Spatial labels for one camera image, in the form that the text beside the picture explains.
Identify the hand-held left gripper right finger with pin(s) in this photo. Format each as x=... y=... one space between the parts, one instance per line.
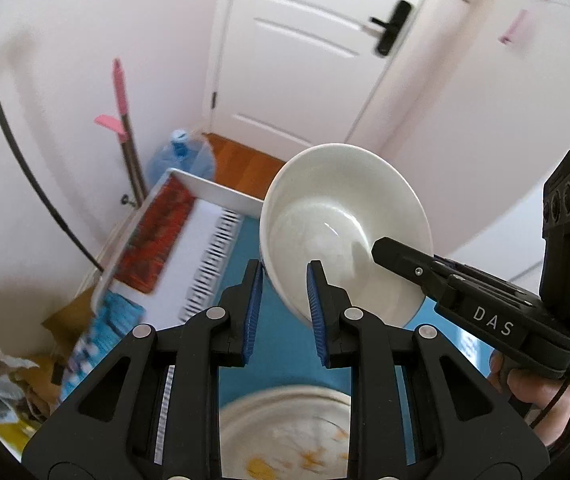
x=315 y=310

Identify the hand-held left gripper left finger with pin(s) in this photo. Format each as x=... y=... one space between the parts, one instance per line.
x=252 y=310

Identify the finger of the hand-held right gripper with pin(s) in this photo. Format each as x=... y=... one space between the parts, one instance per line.
x=410 y=265

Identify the plain off-white bowl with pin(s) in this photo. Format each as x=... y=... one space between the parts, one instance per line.
x=335 y=200

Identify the person's right hand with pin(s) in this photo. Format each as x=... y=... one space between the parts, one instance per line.
x=535 y=395

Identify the patterned blue tablecloth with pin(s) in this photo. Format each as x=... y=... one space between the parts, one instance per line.
x=285 y=360

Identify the small plate with cartoon print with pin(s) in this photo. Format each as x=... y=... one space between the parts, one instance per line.
x=285 y=410

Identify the blue water jug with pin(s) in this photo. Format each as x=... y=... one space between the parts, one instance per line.
x=185 y=160

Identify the brown cardboard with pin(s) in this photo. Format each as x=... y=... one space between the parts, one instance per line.
x=70 y=320

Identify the white door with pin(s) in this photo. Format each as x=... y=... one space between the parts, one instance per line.
x=290 y=60

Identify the pink mop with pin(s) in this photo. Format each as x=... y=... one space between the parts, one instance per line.
x=120 y=90

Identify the yellow cloth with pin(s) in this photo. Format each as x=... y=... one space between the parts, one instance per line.
x=15 y=432

